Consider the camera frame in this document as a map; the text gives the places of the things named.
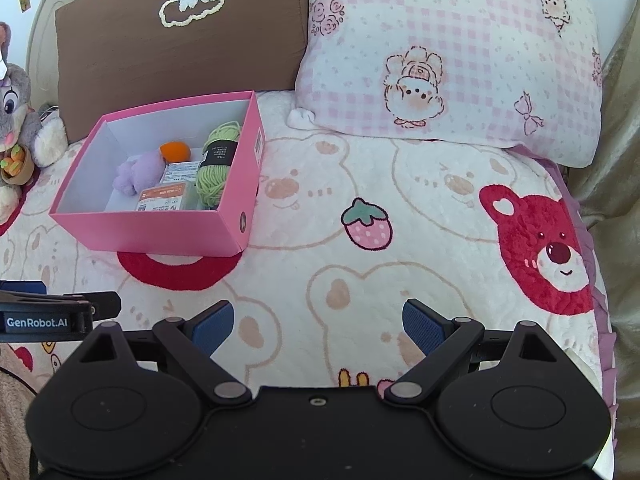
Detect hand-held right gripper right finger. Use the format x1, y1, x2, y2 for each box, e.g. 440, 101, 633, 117
382, 299, 559, 404

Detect grey rabbit plush toy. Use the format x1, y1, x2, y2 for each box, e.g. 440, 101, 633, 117
0, 22, 69, 226

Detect beige headboard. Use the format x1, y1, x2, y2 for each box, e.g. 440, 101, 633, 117
25, 0, 101, 111

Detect pink cardboard box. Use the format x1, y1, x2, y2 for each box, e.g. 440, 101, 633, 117
49, 91, 266, 257

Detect green yarn ball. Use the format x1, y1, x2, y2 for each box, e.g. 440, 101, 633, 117
194, 120, 242, 211

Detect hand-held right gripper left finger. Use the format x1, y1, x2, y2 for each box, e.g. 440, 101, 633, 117
77, 300, 252, 406

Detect printed bear blanket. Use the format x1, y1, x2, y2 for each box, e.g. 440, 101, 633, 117
0, 89, 619, 480

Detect brown pillow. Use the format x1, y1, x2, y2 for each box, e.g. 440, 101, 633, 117
55, 0, 309, 144

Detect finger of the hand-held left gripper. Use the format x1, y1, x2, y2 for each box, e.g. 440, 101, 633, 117
0, 282, 49, 295
91, 291, 123, 319

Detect pink checked pillow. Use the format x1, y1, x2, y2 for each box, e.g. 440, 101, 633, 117
287, 0, 604, 169

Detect tan fleece cloth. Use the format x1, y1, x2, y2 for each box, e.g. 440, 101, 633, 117
0, 344, 52, 480

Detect orange label packet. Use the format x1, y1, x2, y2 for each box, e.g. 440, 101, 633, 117
135, 183, 196, 212

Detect orange makeup sponge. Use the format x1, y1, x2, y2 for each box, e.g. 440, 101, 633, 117
159, 142, 192, 164

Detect purple plush bear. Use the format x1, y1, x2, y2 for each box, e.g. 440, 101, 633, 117
112, 154, 166, 197

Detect gold satin cloth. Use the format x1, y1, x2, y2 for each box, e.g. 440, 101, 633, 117
564, 10, 640, 480

